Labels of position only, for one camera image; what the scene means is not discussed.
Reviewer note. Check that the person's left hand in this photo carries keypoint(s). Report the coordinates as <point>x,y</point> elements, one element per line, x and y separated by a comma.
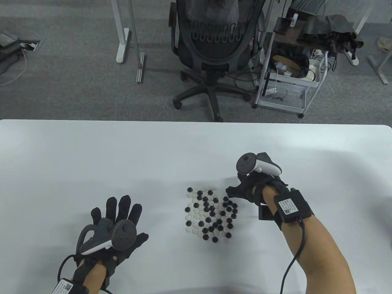
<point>124,209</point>

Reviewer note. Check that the person's right hand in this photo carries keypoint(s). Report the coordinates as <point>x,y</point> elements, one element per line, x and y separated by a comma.
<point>245,188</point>

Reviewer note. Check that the pile of mixed go stones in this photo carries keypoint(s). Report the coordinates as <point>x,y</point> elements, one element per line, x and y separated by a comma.
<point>206,209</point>

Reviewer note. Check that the person's right forearm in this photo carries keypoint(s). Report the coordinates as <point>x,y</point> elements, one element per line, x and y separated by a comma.
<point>318,251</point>

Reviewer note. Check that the person's left forearm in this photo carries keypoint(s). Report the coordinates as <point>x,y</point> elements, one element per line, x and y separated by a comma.
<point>95,275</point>

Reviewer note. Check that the grey white right hand controller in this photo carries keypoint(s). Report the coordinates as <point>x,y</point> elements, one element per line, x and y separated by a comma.
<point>246,163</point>

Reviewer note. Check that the dark grey left hand controller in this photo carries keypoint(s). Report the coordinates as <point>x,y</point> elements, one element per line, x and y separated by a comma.
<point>124,235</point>

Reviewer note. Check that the black right wrist sensor box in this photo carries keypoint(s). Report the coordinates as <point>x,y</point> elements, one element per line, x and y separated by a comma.
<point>291,208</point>

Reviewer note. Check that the black wrist sensor box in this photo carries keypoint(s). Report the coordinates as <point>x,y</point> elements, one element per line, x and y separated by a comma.
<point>65,287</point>
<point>291,208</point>

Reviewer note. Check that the black left wrist sensor box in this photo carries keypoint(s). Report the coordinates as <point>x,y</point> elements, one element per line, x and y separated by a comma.
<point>65,287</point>

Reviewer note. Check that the white wheeled utility cart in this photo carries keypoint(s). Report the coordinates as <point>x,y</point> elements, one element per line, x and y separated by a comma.
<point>294,102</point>

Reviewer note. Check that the white power strip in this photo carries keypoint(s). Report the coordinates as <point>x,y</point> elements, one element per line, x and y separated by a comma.
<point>269,91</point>

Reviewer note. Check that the black and tan bag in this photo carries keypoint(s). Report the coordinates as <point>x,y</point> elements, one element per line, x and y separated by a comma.
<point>301,65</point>

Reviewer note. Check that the white power adapter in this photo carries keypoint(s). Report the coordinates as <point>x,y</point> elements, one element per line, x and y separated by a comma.
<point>314,69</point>

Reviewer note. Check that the black mesh office chair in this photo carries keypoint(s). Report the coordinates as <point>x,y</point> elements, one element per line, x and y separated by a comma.
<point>211,52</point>

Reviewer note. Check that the black phone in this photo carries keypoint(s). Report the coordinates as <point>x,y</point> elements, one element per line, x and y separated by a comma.
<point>281,26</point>

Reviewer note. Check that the small white bottle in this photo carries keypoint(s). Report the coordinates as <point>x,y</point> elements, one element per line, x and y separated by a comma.
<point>295,20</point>

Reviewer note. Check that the grey desk leg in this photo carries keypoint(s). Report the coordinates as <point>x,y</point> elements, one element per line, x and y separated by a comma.
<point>381,72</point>

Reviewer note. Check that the black crumpled cloth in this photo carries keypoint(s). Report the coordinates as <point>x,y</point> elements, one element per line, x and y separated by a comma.
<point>330,27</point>

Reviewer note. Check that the floor socket box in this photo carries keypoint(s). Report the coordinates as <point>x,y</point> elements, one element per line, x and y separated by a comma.
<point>30,46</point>

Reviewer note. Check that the beige shoe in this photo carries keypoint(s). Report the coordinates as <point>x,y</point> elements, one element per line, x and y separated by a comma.
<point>385,43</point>

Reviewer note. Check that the white slanted desk leg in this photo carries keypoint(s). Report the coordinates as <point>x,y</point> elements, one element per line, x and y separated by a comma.
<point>363,18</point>

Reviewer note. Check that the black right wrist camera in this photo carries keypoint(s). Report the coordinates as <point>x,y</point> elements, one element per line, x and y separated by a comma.
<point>265,212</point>

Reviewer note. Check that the aluminium profile post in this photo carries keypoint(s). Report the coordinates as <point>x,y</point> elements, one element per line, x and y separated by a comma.
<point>140,67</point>

